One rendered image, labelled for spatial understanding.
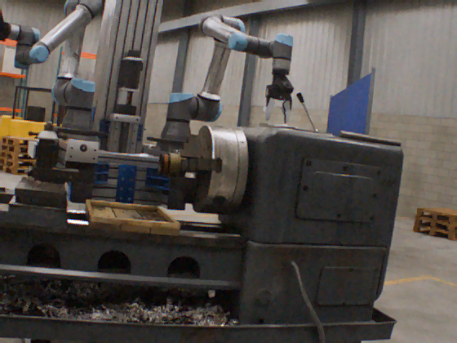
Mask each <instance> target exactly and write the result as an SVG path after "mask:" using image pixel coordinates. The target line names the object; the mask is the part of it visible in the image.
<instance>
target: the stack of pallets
mask: <svg viewBox="0 0 457 343"><path fill-rule="evenodd" d="M12 140H14V142H12ZM20 140H22V141H23V143H20ZM28 140H29V141H33V142H35V140H40V139H34V138H26V137H12V136H1V143H0V170H3V171H4V172H11V174H13V175H27V174H28V173H27V174H26V173H24V170H25V169H28V167H29V166H31V167H34V166H35V164H36V158H31V157H30V156H28V147H29V144H28ZM6 147H7V149H6ZM20 147H24V149H20ZM13 148H14V149H13ZM19 154H21V155H23V157H19ZM11 155H12V156H11ZM4 160H5V162H4ZM11 162H13V163H11ZM18 162H22V163H18ZM33 163H35V164H33ZM3 167H4V169H2V168H3ZM18 169H22V170H18ZM18 172H19V173H18Z"/></svg>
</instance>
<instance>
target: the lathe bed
mask: <svg viewBox="0 0 457 343"><path fill-rule="evenodd" d="M68 212H69V218H68V222H70V221H71V222H70V223H71V224H70V223H68V224H67V225H66V229H60V228H56V227H48V226H36V225H23V224H15V223H5V222H0V274H6V275H17V276H26V277H39V278H60V279H62V280H78V281H83V282H97V283H116V284H129V285H137V286H153V287H177V288H201V289H206V290H226V291H241V276H242V263H243V257H244V249H245V247H246V245H247V242H248V241H250V240H249V239H248V238H241V237H239V236H240V234H228V231H229V229H231V228H230V227H228V226H223V225H224V224H217V223H205V222H195V221H183V220H176V221H177V222H182V223H181V224H184V223H185V225H180V235H166V234H151V233H149V234H144V233H141V232H129V231H121V230H119V231H117V230H109V229H94V228H90V227H89V224H88V219H87V214H86V212H81V213H80V211H78V210H70V209H67V213H68ZM72 212H75V213H76V214H75V213H73V214H72ZM84 224H85V225H84ZM193 235H194V236H193ZM196 235H197V236H199V237H196ZM38 245H39V247H40V248H41V249H38V248H37V246H38ZM48 246H49V247H48ZM35 247H36V249H34V248H35ZM51 248H53V249H51ZM54 249H55V250H54ZM38 250H39V251H41V253H40V252H38ZM50 250H51V251H53V252H54V253H52V255H47V254H48V253H50V254H51V251H50ZM32 252H35V253H32ZM106 252H110V253H111V256H112V258H111V256H110V260H109V259H108V258H107V257H109V255H110V254H105V253H106ZM115 252H116V253H115ZM120 252H121V253H122V254H120ZM54 254H55V255H54ZM114 254H117V255H116V256H115V255H114ZM123 254H125V256H122V255H123ZM58 255H60V257H58ZM113 255H114V256H113ZM51 256H53V257H51ZM180 256H182V257H183V258H182V257H180ZM102 257H103V258H102ZM176 257H179V259H177V261H176V262H174V261H175V258H176ZM100 258H101V259H100ZM105 258H106V259H105ZM181 258H182V260H184V261H180V259H181ZM186 258H188V259H189V260H188V259H186ZM99 260H101V261H99ZM187 261H190V262H189V263H187ZM180 262H181V263H180ZM183 263H185V265H183ZM170 264H173V266H172V267H170ZM177 264H178V267H177ZM179 265H180V266H181V268H180V267H179ZM114 266H116V267H114Z"/></svg>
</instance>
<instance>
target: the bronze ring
mask: <svg viewBox="0 0 457 343"><path fill-rule="evenodd" d="M182 158H183V157H181V156H180V153H176V154H173V153H169V154H168V155H167V154H161V155H160V157H159V160H158V175H159V176H166V177H170V178H174V179H175V180H177V179H178V177H179V176H185V175H186V171H180V167H181V159H182ZM184 159H187V158H184Z"/></svg>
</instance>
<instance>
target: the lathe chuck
mask: <svg viewBox="0 0 457 343"><path fill-rule="evenodd" d="M199 141H200V151H201V155H202V156H203V158H207V159H216V158H220V160H221V165H220V172H219V174H218V173H215V171H209V172H205V173H196V172H190V174H191V173H192V174H197V175H198V176H200V175H202V178H201V180H200V181H199V182H198V185H197V192H196V196H195V199H194V203H193V210H194V211H195V212H196V213H206V214H217V215H222V214H224V213H225V212H226V211H227V209H228V208H229V205H230V203H231V201H232V198H233V194H234V190H235V187H236V183H237V171H238V146H237V137H236V135H235V133H234V131H233V129H232V128H231V127H222V126H219V127H217V126H216V125H209V124H205V125H203V126H202V127H201V128H200V130H199ZM219 196H220V197H223V198H224V201H223V202H222V203H215V202H214V199H215V198H216V197H219Z"/></svg>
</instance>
